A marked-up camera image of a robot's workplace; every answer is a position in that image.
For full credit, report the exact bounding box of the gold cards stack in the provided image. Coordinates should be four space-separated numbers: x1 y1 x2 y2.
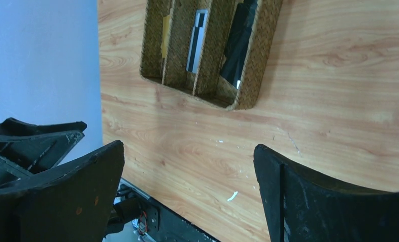
161 7 172 59

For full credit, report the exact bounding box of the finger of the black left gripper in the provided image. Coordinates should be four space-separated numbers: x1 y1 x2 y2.
0 131 84 186
0 117 87 136

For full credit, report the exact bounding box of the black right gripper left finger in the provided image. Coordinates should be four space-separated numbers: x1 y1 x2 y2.
0 140 125 241

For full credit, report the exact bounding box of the woven wicker tray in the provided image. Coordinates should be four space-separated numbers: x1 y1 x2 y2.
140 1 282 110

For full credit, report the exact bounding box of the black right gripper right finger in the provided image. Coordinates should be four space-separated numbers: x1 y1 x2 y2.
253 144 399 241

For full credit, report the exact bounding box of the silver black cards stack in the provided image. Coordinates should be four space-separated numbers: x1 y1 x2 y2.
186 9 208 74

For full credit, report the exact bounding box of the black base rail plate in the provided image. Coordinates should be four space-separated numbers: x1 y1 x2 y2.
105 179 218 241

